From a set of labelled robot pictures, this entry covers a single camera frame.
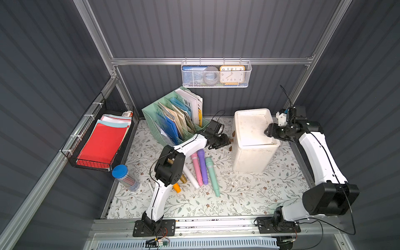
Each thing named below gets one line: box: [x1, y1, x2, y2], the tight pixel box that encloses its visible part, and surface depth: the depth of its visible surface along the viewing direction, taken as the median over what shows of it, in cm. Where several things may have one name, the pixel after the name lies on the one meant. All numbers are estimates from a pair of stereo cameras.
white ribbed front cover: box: [93, 236, 280, 250], surface depth 72 cm
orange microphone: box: [172, 182, 182, 194], surface depth 86 cm
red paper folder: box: [76, 122, 128, 169], surface depth 72 cm
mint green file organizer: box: [141, 86, 211, 147], surface depth 96 cm
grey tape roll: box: [203, 66, 220, 85], surface depth 89 cm
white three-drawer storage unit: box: [231, 108, 281, 173], surface depth 84 cm
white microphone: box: [182, 164, 200, 190], surface depth 90 cm
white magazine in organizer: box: [174, 88, 204, 128], surface depth 99 cm
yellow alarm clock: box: [219, 65, 246, 86], surface depth 91 cm
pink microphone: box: [190, 152, 204, 186], surface depth 93 cm
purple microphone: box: [197, 148, 209, 185], surface depth 93 cm
